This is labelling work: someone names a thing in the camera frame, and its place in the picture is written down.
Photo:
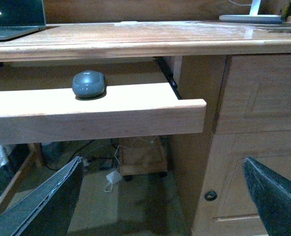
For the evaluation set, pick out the white desk lamp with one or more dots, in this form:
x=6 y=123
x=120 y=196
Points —
x=253 y=16

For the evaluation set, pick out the white power adapter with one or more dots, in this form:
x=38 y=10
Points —
x=113 y=178

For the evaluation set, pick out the grey open laptop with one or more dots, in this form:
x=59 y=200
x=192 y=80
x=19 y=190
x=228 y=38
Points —
x=21 y=17

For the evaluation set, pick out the grey computer mouse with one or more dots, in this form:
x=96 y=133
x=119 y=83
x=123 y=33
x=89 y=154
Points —
x=88 y=84

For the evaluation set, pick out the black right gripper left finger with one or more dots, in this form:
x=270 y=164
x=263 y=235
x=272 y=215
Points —
x=47 y=210

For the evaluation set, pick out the black ring drawer pull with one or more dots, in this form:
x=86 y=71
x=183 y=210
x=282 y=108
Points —
x=211 y=195

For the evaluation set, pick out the wooden desk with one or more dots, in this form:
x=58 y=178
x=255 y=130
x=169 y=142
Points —
x=241 y=71

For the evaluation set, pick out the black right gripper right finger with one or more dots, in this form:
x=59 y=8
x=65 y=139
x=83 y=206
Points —
x=271 y=193

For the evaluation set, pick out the wooden keyboard tray drawer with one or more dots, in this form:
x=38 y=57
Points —
x=50 y=115

